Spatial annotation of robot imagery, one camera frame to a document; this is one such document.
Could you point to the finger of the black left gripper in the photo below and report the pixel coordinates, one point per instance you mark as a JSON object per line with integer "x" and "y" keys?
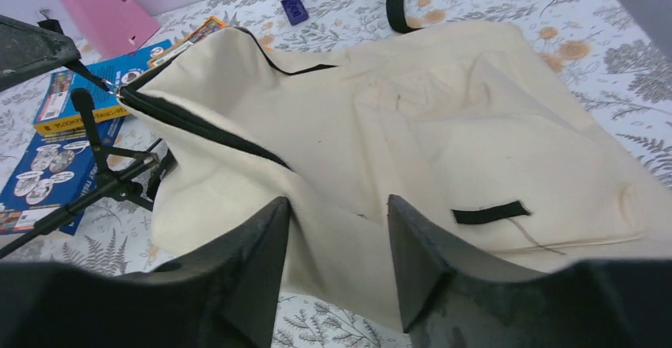
{"x": 30, "y": 50}

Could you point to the black folding tripod stand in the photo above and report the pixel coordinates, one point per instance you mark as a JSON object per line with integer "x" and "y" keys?
{"x": 138, "y": 183}

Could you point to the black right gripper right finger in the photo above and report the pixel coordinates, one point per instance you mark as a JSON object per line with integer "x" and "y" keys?
{"x": 452, "y": 294}

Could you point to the pink cone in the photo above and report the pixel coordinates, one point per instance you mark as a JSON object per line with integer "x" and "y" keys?
{"x": 112, "y": 27}

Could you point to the cream canvas backpack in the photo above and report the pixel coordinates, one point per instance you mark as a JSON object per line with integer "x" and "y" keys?
{"x": 464, "y": 121}

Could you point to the orange activity book box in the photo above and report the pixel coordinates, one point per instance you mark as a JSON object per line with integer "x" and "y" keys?
{"x": 210, "y": 25}

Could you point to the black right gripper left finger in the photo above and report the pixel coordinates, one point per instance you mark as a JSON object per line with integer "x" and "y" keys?
{"x": 223, "y": 294}

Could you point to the purple eraser block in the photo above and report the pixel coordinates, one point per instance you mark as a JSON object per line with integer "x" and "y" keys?
{"x": 295, "y": 11}

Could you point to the light blue book box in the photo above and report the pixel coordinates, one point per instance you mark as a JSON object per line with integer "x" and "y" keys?
{"x": 57, "y": 112}

